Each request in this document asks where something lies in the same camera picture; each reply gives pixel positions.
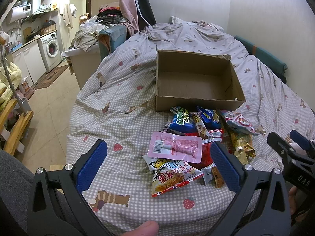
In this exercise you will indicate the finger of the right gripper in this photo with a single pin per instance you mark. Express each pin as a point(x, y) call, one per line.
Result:
point(304, 143)
point(280, 146)

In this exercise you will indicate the wooden rack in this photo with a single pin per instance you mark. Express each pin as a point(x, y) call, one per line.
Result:
point(12, 137)

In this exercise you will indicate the pile of clothes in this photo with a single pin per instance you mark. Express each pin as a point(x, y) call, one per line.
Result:
point(110, 15)

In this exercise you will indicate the white water heater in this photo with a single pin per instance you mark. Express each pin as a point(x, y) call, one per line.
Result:
point(18, 12)

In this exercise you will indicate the pink hanging curtain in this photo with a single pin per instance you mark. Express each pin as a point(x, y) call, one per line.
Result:
point(129, 11)

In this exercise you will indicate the white washing machine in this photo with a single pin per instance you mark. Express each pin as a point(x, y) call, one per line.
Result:
point(49, 49)

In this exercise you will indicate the blue Lonely God chips bag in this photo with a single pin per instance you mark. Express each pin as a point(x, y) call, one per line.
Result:
point(181, 122)

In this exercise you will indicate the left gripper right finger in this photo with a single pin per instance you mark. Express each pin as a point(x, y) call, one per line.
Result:
point(260, 205)

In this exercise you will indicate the white Power Life snack bag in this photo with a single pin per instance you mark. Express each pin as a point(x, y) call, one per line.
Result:
point(170, 174)

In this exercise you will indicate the brown door mat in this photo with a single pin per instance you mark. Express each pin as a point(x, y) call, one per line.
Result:
point(50, 77)

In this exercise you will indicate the person's grey trouser leg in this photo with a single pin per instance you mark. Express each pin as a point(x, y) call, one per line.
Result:
point(16, 184)

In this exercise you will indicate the pink sachet snack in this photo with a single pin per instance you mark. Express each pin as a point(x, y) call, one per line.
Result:
point(175, 147)

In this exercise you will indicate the large red snack bag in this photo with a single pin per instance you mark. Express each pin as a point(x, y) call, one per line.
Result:
point(206, 160)

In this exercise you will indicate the small brown wafer packet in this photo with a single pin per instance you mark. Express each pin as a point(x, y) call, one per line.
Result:
point(211, 175)

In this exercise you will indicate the yellow snack bag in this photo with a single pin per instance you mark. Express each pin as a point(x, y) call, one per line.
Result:
point(243, 144)

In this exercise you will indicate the white kitchen cabinet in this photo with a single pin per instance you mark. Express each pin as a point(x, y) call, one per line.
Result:
point(28, 58)

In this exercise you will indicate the blue yellow snack packet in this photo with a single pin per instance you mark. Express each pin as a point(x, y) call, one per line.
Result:
point(210, 118)

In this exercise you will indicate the teal bed side cushion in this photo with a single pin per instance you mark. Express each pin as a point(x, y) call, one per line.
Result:
point(276, 65)

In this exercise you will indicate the red white chocolate bar packet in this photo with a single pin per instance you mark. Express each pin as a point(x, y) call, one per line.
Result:
point(200, 126)

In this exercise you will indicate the person's left hand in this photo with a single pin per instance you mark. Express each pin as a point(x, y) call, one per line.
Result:
point(149, 228)

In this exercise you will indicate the person's right hand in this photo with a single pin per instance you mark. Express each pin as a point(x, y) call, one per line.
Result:
point(295, 196)

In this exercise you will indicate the white red Oishi shrimp bag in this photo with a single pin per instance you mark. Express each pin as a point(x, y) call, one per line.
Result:
point(237, 122)

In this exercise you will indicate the brown cardboard box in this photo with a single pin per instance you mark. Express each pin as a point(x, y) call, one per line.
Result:
point(189, 79)

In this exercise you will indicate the checked bed quilt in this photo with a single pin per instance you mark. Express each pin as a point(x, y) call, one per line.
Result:
point(130, 96)

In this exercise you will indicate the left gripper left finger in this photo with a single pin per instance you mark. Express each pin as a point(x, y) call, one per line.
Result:
point(56, 205)

